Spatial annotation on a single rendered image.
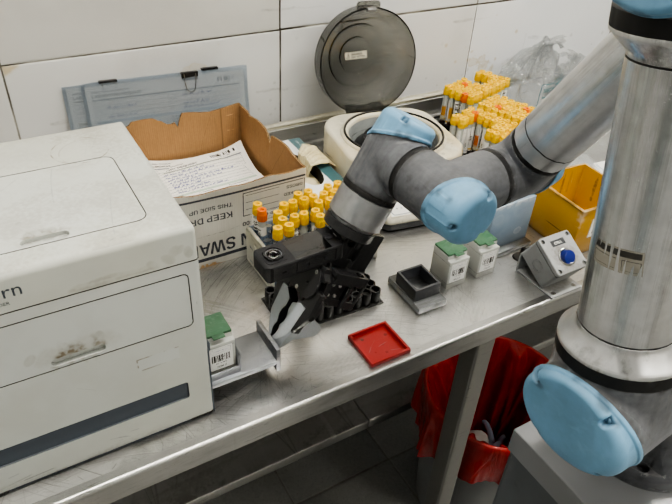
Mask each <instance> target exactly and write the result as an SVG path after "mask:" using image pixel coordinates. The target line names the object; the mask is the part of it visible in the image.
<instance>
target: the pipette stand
mask: <svg viewBox="0 0 672 504"><path fill-rule="evenodd" d="M536 196H537V195H535V194H534V195H529V196H526V197H524V198H521V199H519V200H516V201H514V202H511V203H509V204H507V205H504V206H502V207H500V208H498V209H497V210H496V214H495V216H494V219H493V221H492V222H491V224H490V225H489V227H488V228H487V229H486V230H487V231H488V232H490V233H491V234H492V235H493V236H495V237H496V238H497V245H498V246H500V247H499V251H498V255H497V257H499V256H502V255H504V254H507V253H510V252H512V251H515V250H517V249H520V248H522V247H525V246H527V245H530V243H531V241H530V240H529V239H527V238H526V237H525V236H526V232H527V229H528V225H529V221H530V218H531V214H532V211H533V207H534V204H535V200H536Z"/></svg>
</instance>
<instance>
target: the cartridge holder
mask: <svg viewBox="0 0 672 504"><path fill-rule="evenodd" d="M388 283H389V284H390V285H391V286H392V287H393V288H394V289H395V290H396V291H397V292H398V293H399V294H400V295H401V296H402V297H403V299H404V300H405V301H406V302H407V303H408V304H409V305H410V306H411V307H412V308H413V309H414V310H415V311H416V312H417V314H421V313H424V312H427V311H430V310H432V309H435V308H438V307H441V306H444V305H446V301H447V299H446V298H445V297H444V296H443V295H442V294H441V293H440V292H439V291H440V286H441V282H440V281H439V280H438V279H437V278H436V277H435V276H434V275H432V274H431V273H430V272H429V271H428V270H427V269H426V268H425V267H424V266H423V265H422V264H419V265H416V266H413V267H410V268H407V269H404V270H401V271H398V272H397V274H395V275H392V276H389V277H388Z"/></svg>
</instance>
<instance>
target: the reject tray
mask: <svg viewBox="0 0 672 504"><path fill-rule="evenodd" d="M348 340H349V341H350V342H351V343H352V344H353V346H354V347H355V348H356V349H357V351H358V352H359V353H360V354H361V356H362V357H363V358H364V359H365V360H366V362H367V363H368V364H369V365H370V367H371V368H373V367H376V366H378V365H381V364H383V363H386V362H388V361H391V360H393V359H395V358H398V357H400V356H403V355H405V354H408V353H410V351H411V348H410V347H409V346H408V345H407V344H406V343H405V342H404V341H403V340H402V338H401V337H400V336H399V335H398V334H397V333H396V332H395V331H394V330H393V328H392V327H391V326H390V325H389V324H388V323H387V322H386V321H383V322H380V323H378V324H375V325H373V326H370V327H367V328H365V329H362V330H359V331H357V332H354V333H351V334H349V335H348Z"/></svg>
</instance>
